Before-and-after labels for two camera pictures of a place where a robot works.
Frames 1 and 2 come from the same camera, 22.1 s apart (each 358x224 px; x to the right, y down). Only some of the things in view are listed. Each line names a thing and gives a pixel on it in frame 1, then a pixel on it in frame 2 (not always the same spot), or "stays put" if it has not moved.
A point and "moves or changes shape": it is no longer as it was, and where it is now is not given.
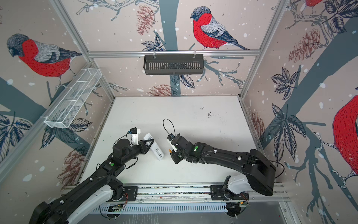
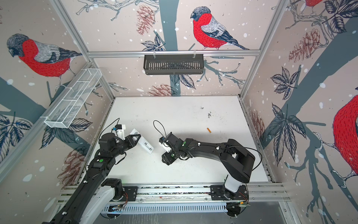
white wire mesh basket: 72,98 stays put
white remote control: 154,148 moves or changes shape
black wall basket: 173,64 stays put
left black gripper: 143,146 -> 129,139
